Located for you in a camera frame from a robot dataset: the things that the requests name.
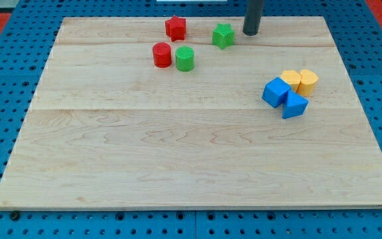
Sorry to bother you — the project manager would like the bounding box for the blue triangular prism block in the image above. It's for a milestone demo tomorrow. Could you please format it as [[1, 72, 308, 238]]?
[[282, 90, 309, 119]]

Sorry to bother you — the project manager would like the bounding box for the green cylinder block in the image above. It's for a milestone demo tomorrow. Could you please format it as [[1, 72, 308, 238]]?
[[175, 46, 194, 72]]

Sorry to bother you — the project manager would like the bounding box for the red cylinder block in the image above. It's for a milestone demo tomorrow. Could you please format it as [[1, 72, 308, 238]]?
[[152, 42, 172, 68]]

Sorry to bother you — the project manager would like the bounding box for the blue cube block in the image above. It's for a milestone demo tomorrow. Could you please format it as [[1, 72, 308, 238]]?
[[261, 77, 291, 108]]

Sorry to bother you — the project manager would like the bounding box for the green star block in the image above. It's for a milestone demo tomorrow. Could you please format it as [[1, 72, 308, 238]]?
[[212, 23, 235, 49]]

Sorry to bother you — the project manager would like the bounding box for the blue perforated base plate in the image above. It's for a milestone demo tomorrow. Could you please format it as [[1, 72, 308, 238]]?
[[0, 0, 382, 238]]

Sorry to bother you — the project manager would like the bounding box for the light wooden board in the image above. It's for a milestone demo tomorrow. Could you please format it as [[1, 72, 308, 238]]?
[[0, 17, 382, 211]]

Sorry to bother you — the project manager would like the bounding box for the yellow hexagon block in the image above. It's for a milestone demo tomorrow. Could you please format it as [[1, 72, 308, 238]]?
[[280, 70, 302, 92]]

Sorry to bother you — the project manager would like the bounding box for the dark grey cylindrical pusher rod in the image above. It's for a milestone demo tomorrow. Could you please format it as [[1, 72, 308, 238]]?
[[242, 0, 265, 36]]

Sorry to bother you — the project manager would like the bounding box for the red star block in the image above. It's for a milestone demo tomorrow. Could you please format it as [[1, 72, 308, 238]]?
[[165, 15, 186, 42]]

